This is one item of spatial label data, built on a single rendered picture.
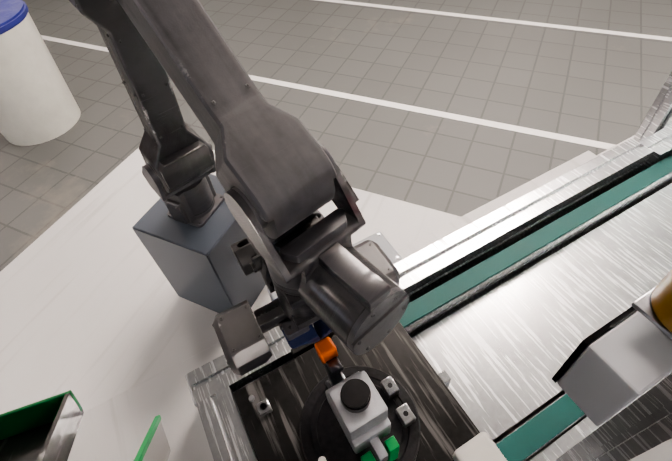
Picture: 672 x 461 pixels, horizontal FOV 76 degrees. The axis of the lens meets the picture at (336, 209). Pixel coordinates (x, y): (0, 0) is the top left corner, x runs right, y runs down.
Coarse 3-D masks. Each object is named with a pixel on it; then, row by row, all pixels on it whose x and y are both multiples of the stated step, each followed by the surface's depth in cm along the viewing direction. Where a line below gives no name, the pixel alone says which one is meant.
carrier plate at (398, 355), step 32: (352, 352) 57; (384, 352) 57; (416, 352) 56; (256, 384) 55; (288, 384) 55; (416, 384) 54; (256, 416) 53; (288, 416) 52; (448, 416) 51; (256, 448) 50; (288, 448) 50; (448, 448) 49
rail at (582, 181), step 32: (608, 160) 79; (640, 160) 79; (544, 192) 75; (576, 192) 74; (480, 224) 71; (512, 224) 71; (544, 224) 76; (416, 256) 68; (448, 256) 67; (480, 256) 71; (416, 288) 66; (288, 352) 59; (192, 384) 57; (224, 384) 57
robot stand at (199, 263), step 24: (216, 192) 67; (144, 216) 64; (216, 216) 63; (144, 240) 65; (168, 240) 61; (192, 240) 61; (216, 240) 60; (168, 264) 68; (192, 264) 63; (216, 264) 61; (192, 288) 71; (216, 288) 66; (240, 288) 70
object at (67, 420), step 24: (24, 408) 32; (48, 408) 32; (72, 408) 32; (0, 432) 32; (24, 432) 32; (48, 432) 32; (72, 432) 31; (0, 456) 31; (24, 456) 30; (48, 456) 28
